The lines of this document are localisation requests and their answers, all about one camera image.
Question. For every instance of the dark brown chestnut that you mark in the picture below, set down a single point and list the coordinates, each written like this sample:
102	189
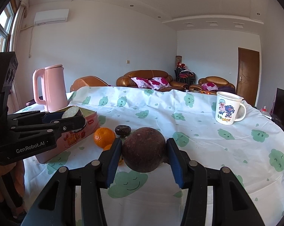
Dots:
123	131

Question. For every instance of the black television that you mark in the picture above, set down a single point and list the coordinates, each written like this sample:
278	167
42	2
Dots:
278	109

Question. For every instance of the dark purple passion fruit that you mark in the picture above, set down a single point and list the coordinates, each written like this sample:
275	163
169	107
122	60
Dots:
144	150

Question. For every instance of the white air conditioner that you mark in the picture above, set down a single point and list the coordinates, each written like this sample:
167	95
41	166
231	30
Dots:
51	16

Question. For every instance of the white cartoon mug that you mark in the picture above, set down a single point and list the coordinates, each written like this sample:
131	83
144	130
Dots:
229	108

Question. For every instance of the brown leather armchair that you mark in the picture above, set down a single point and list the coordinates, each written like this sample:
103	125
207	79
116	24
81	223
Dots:
211	85

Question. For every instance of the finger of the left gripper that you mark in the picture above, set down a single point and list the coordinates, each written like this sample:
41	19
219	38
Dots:
38	135
35	118

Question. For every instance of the brown wooden door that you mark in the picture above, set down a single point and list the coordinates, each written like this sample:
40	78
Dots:
248	75

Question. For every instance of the pink electric kettle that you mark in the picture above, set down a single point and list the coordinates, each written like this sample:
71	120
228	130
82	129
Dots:
49	88

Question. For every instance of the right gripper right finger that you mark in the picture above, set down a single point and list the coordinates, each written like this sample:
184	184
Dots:
231	203

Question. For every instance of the stacked dark chairs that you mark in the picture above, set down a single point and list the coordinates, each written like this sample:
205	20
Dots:
182	73

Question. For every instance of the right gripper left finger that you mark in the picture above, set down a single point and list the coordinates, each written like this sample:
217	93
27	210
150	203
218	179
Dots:
55	205

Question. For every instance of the near brown leather chair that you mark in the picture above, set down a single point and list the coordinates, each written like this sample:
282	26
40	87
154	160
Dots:
90	81

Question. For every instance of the brown leather sofa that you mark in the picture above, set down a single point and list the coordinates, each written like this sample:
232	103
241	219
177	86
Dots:
126	79

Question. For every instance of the small orange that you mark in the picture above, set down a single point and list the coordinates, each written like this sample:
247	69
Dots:
103	137

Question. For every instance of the person's left hand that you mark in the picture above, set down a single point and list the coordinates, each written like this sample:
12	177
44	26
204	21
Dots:
12	176

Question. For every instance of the small yellow kumquat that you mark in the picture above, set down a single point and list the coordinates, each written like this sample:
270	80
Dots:
108	148

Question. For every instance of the pink metal tin tray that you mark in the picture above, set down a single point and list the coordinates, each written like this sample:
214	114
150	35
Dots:
70	138

